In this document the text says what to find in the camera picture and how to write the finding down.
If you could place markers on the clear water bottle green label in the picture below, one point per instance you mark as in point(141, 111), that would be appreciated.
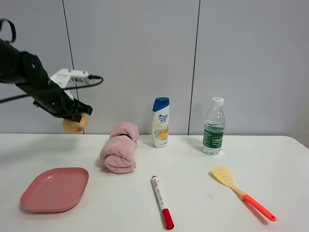
point(214, 128)

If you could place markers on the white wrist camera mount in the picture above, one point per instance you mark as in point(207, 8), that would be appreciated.
point(71, 78)

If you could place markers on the rolled pink towel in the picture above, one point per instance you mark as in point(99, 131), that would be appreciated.
point(118, 154)

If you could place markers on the red and white marker pen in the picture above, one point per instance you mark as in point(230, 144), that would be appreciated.
point(162, 203)

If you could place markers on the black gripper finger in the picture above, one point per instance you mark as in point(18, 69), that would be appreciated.
point(74, 110)

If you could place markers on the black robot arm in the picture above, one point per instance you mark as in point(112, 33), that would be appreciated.
point(25, 70)

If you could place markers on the yellow-brown potato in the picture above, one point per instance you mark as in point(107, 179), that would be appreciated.
point(75, 127)

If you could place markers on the wooden spatula red handle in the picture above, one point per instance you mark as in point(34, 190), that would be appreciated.
point(224, 176)

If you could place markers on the pink plastic plate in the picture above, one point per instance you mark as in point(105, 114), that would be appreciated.
point(56, 190)

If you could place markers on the white and blue shampoo bottle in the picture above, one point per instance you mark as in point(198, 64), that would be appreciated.
point(160, 123)

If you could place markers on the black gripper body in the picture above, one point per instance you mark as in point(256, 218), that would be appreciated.
point(51, 100)

